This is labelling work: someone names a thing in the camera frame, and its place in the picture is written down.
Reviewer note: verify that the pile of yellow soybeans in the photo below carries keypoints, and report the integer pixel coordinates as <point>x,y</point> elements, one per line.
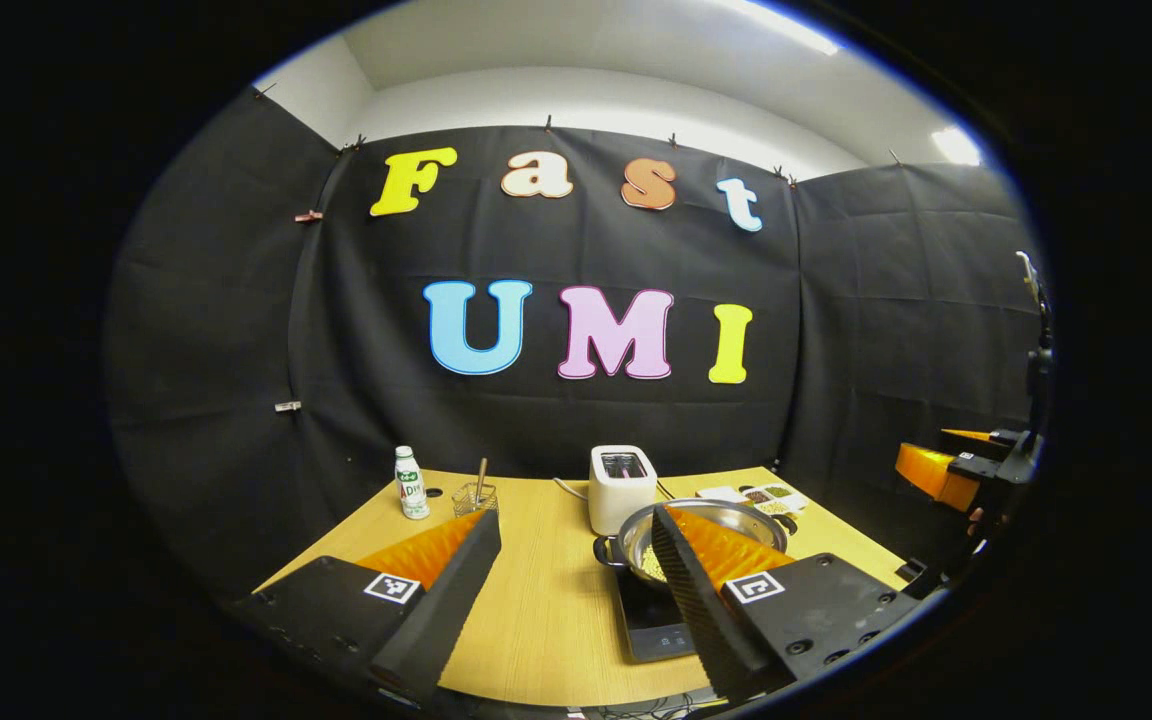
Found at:
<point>652,566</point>

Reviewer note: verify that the white toaster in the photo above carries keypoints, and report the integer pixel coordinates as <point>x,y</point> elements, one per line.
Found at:
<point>621,495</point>

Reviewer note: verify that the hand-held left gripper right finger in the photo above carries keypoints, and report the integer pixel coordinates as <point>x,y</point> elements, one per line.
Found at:
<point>696,610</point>

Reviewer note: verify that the black backdrop cloth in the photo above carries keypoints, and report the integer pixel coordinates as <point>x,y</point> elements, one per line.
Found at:
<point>886,330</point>

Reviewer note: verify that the white divided condiment dish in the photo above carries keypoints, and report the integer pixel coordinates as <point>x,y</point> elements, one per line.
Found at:
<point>776,497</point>

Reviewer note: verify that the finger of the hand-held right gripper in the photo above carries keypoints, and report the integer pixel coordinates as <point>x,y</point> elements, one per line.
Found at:
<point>971,436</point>
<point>931,478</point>

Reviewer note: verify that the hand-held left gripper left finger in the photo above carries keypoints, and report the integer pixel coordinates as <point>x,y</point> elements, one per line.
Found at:
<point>446,620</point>

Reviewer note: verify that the black induction cooktop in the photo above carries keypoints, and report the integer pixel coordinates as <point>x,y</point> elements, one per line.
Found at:
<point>651,620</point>

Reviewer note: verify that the white drink bottle green label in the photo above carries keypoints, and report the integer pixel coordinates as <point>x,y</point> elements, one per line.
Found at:
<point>412,490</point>

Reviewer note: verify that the pink clip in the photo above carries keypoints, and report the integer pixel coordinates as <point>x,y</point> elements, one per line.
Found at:
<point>308,215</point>

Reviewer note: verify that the ceiling light panel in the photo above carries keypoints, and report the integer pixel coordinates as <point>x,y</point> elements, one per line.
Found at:
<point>956,146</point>

